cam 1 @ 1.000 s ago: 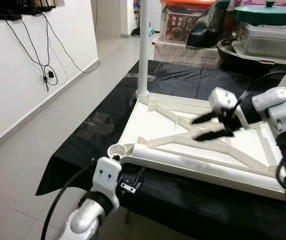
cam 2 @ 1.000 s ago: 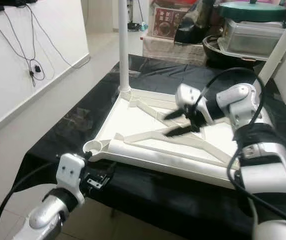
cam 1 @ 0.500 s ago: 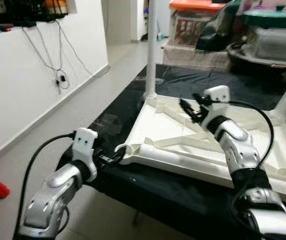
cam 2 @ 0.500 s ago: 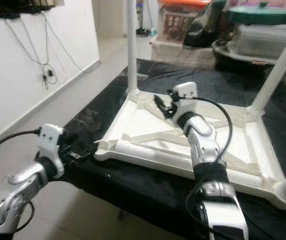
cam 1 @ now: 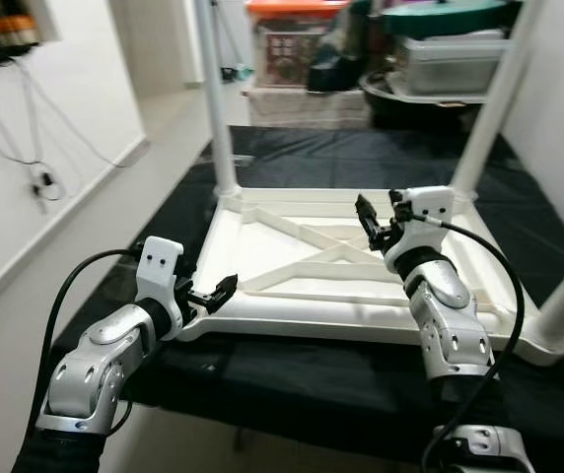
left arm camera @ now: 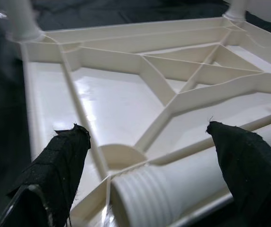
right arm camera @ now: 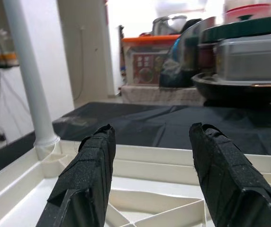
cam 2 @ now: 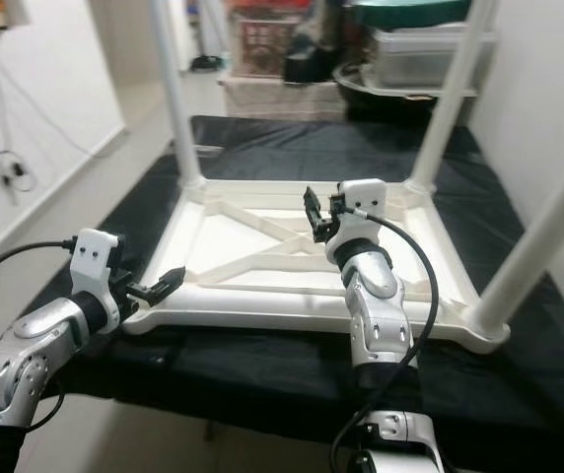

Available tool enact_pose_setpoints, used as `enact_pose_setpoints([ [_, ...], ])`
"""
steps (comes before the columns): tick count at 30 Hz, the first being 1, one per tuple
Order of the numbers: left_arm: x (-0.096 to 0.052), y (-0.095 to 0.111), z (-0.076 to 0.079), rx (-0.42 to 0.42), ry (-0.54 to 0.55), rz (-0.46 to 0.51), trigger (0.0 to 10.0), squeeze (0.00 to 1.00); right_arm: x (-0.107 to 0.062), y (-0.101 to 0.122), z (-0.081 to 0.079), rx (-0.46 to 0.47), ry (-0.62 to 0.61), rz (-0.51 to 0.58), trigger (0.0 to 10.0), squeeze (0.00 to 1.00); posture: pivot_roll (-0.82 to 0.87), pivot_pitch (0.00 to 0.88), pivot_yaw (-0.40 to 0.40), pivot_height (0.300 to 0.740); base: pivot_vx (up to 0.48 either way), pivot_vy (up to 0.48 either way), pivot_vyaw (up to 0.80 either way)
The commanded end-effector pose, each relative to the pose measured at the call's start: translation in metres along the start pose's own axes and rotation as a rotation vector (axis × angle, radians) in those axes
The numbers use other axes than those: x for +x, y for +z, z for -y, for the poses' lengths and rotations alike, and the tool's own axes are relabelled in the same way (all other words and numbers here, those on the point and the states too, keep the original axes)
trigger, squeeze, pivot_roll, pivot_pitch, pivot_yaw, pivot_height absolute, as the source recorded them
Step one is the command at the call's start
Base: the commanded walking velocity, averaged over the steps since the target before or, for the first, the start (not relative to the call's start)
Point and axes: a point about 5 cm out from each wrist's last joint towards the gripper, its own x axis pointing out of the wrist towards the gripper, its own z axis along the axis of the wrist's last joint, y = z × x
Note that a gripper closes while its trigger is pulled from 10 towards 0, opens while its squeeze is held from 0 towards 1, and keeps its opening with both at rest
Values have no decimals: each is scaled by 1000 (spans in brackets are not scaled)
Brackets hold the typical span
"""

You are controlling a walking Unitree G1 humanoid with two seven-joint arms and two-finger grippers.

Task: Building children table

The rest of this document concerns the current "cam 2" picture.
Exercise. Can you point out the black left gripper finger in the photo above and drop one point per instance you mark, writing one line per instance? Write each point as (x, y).
(166, 283)

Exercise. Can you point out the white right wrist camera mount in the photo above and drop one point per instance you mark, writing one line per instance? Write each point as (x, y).
(361, 202)

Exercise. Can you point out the white plastic children table top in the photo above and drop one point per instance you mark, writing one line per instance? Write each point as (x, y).
(233, 232)

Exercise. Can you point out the clear plastic storage box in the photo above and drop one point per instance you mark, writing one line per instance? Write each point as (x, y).
(420, 59)

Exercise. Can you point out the dark green round lid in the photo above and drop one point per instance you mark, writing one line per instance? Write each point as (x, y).
(410, 12)

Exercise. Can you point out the black table cloth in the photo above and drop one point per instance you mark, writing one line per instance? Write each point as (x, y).
(272, 384)

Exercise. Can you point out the black power adapter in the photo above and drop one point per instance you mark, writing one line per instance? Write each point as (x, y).
(16, 169)

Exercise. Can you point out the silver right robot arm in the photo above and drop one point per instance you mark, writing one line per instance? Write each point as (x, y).
(381, 305)

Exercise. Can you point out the beige cloth covered bench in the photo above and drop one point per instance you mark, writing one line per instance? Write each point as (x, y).
(272, 99)

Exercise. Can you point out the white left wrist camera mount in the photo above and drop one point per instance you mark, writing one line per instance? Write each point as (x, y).
(97, 261)

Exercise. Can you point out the orange lid storage box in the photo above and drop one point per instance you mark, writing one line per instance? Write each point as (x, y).
(262, 44)

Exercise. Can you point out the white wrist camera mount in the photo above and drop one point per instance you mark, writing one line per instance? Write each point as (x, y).
(361, 202)
(97, 261)

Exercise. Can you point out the black floor mop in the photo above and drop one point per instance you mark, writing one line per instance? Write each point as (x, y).
(205, 62)

